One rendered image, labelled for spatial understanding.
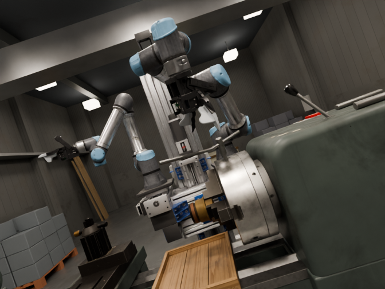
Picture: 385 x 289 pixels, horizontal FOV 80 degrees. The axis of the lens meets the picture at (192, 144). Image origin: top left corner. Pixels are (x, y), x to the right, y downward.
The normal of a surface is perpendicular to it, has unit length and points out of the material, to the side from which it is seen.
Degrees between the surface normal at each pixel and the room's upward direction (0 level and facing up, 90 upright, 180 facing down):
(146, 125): 90
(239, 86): 90
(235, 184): 59
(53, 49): 90
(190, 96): 102
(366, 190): 90
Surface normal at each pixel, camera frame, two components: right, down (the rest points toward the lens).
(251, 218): 0.00, 0.21
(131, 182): 0.03, -0.02
